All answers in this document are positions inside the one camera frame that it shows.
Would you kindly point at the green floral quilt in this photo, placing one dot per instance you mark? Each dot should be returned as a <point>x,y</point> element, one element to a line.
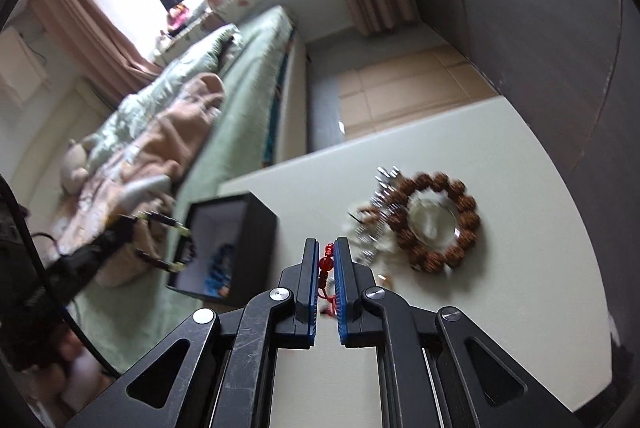
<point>134,113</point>

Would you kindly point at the black jewelry box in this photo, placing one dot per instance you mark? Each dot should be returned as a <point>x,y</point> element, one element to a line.
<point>228,252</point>

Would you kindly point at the pink blanket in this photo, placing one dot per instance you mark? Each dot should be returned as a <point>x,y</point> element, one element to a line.
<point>138,178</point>

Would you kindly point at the brown curtain left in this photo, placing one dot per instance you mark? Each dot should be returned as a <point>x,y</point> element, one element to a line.
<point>101,50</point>

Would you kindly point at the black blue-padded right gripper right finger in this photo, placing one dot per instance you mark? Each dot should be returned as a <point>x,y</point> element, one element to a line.
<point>436,369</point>

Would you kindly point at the green bed sheet mattress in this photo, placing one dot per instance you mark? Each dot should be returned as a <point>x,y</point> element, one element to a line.
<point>126,322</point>

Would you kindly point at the beige plush toy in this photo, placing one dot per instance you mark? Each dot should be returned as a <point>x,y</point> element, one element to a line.
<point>74,165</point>

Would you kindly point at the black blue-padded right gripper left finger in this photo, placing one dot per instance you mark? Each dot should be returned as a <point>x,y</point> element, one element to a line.
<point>216,370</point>

